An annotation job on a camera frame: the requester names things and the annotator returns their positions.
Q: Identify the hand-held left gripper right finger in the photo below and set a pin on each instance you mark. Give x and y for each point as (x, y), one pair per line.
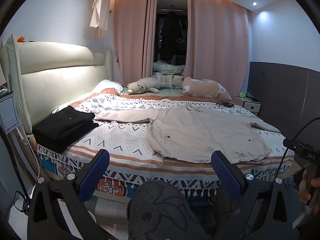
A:
(225, 175)

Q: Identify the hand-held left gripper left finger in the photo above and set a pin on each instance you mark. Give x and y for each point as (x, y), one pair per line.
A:
(92, 175)

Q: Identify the beige jacket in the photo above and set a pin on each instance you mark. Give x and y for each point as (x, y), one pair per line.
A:
(200, 135)

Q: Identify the folded black clothes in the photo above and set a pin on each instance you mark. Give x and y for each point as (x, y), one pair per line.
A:
(62, 127)

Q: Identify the person's right hand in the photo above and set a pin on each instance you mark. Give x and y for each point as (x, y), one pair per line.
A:
(303, 187)

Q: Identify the patterned blanket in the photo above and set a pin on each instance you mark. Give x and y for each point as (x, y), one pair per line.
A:
(120, 140)

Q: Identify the white nightstand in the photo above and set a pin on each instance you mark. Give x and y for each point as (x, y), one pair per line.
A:
(250, 106)

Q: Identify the black eyeglasses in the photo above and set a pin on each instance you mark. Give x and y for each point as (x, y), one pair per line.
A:
(25, 203)

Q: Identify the beige plush toy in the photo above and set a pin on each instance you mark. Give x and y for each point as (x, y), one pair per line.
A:
(205, 87)

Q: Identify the white pillow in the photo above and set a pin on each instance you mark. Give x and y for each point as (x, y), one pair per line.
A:
(107, 86)

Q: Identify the green bed sheet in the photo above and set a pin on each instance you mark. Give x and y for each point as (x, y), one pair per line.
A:
(170, 93)

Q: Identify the cream bed headboard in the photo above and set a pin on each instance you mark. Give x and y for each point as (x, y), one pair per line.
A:
(62, 80)

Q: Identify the grey bedside cabinet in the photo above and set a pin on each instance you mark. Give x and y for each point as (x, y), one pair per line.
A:
(8, 112)

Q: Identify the grey plush toy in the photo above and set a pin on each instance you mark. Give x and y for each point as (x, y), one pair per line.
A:
(147, 85)

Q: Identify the light floral bedding pile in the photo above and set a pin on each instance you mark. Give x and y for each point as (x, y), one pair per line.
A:
(167, 68)

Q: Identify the cream headboard side cushion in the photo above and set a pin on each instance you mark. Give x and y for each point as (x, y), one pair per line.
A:
(15, 67)

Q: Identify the dark hanging coat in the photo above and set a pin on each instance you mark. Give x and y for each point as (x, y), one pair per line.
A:
(171, 35)

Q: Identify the small orange toy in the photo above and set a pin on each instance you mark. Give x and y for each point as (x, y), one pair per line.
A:
(21, 39)

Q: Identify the white hanging shirt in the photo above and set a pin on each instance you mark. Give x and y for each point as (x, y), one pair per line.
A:
(100, 10)

